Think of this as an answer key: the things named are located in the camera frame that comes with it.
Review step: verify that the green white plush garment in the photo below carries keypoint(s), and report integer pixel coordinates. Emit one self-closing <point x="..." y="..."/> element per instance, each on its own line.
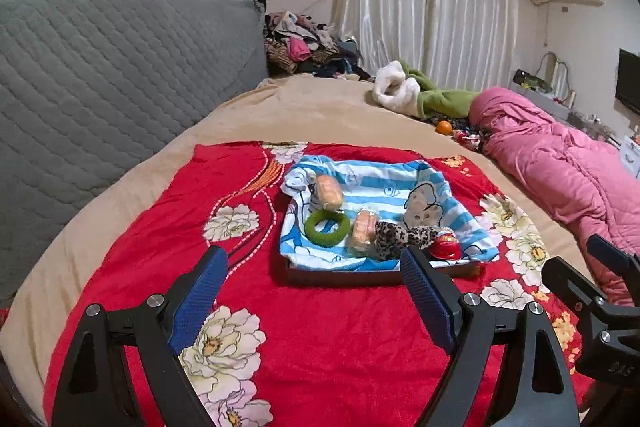
<point x="415" y="94"/>

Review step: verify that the grey vanity table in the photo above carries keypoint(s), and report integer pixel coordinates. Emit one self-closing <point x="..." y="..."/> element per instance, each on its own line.
<point x="550" y="104"/>

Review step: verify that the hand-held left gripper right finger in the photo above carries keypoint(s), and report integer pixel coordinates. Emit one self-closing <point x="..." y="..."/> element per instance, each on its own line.
<point x="425" y="302"/>

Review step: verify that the green hair scrunchie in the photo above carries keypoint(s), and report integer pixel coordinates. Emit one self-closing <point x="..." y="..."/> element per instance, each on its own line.
<point x="315" y="237"/>

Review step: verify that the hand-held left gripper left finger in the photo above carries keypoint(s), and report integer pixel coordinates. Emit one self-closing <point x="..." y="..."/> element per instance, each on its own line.
<point x="197" y="302"/>

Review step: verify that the black television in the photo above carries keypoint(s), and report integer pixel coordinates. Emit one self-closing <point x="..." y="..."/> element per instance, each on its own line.
<point x="630" y="79"/>

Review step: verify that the red blue toy egg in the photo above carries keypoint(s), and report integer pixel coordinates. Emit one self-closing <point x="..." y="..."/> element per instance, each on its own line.
<point x="445" y="247"/>

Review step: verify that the cake packet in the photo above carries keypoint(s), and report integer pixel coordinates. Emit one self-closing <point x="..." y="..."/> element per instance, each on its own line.
<point x="364" y="229"/>
<point x="327" y="192"/>

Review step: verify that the grey quilted headboard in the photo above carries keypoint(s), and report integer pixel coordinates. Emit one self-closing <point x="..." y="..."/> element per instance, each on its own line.
<point x="100" y="72"/>

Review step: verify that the blue striped cartoon cloth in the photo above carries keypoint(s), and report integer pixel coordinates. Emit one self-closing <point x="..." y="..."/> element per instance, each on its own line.
<point x="370" y="192"/>

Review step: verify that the white drawer cabinet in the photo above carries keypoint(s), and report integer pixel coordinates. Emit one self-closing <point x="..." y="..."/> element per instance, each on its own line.
<point x="631" y="154"/>

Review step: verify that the red floral blanket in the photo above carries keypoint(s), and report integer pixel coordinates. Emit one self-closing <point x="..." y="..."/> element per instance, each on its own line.
<point x="325" y="347"/>

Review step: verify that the white wall pipe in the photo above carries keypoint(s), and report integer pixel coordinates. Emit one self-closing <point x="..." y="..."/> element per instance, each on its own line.
<point x="545" y="22"/>

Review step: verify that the beige mesh hair cap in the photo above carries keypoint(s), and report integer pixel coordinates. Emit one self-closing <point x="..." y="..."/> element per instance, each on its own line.
<point x="424" y="207"/>

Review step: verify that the pile of clothes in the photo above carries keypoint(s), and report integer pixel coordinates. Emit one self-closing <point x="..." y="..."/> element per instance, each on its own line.
<point x="300" y="47"/>

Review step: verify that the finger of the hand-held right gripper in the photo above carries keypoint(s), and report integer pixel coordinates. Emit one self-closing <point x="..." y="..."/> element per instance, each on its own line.
<point x="607" y="252"/>
<point x="565" y="274"/>

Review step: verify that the leopard print scrunchie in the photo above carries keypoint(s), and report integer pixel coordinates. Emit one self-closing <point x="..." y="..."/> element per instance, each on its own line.
<point x="395" y="239"/>

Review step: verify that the pink quilt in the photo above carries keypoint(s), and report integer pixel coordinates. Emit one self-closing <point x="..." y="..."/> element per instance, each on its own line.
<point x="550" y="157"/>

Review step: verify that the arched vanity mirror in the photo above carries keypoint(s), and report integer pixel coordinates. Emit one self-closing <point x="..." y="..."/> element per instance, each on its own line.
<point x="552" y="72"/>

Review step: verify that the black bag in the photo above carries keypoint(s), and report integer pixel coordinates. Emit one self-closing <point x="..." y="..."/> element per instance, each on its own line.
<point x="530" y="79"/>

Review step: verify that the orange fruit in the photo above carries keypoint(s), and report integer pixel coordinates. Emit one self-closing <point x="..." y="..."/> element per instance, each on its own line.
<point x="444" y="127"/>

